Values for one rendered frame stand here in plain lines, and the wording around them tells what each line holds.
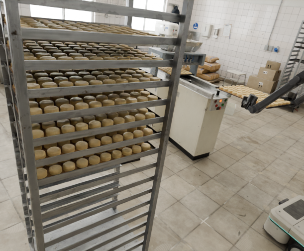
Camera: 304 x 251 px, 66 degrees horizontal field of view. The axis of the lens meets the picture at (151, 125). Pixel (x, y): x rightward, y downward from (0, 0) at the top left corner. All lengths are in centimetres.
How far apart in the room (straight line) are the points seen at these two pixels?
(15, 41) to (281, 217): 213
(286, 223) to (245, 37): 556
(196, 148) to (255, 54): 453
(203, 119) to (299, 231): 134
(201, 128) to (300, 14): 455
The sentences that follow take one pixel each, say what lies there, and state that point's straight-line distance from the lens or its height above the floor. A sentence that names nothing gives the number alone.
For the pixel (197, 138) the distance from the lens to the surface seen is 280.
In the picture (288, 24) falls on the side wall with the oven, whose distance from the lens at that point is 674.
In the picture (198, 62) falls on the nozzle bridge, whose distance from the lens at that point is 338.
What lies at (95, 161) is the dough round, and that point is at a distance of 109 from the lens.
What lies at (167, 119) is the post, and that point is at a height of 115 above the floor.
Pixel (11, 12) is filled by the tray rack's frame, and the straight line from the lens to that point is 76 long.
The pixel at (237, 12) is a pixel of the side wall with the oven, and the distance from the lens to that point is 728.
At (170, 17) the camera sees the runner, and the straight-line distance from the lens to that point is 100.
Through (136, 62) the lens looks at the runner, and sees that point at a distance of 94.
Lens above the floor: 160
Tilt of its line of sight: 26 degrees down
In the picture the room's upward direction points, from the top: 8 degrees clockwise
